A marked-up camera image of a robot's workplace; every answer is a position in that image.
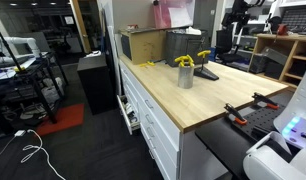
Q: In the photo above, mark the cardboard box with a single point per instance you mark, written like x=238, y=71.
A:
x=140, y=46

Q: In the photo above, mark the yellow wrench on table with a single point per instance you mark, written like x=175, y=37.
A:
x=148, y=63

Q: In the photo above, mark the white paper in bin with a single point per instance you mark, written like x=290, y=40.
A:
x=193, y=31

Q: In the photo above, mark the black orange clamp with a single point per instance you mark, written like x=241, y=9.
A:
x=238, y=118
x=261, y=98

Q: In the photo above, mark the black office chair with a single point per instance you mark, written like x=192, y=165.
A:
x=226, y=50

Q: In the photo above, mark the wooden shelf unit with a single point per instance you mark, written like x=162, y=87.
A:
x=279, y=58

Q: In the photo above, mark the yellow wrenches in holder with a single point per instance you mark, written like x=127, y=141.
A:
x=185, y=61

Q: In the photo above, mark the grey fabric bin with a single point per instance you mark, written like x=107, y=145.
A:
x=180, y=44

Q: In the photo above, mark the black cabinet tower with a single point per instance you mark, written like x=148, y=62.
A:
x=94, y=75

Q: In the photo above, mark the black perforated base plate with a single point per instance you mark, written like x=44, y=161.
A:
x=259, y=121

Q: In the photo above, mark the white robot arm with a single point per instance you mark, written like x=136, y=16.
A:
x=281, y=154

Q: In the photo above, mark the silver cylindrical holder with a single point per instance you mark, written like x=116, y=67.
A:
x=185, y=78

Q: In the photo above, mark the red floor mat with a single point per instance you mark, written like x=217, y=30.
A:
x=67, y=117

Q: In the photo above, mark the pink sheet on wall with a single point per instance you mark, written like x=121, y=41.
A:
x=173, y=13

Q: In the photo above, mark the black cart with clutter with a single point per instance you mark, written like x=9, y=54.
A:
x=21, y=79

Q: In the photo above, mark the left black orange clamp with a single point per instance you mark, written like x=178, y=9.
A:
x=238, y=118

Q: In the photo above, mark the right black orange clamp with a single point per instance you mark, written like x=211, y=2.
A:
x=261, y=98

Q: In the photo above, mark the black wedge stand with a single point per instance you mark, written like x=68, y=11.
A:
x=205, y=73

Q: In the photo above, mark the white drawer cabinet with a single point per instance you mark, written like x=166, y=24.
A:
x=168, y=117

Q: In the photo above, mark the yellow handled T wrench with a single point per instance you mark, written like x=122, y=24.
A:
x=203, y=55

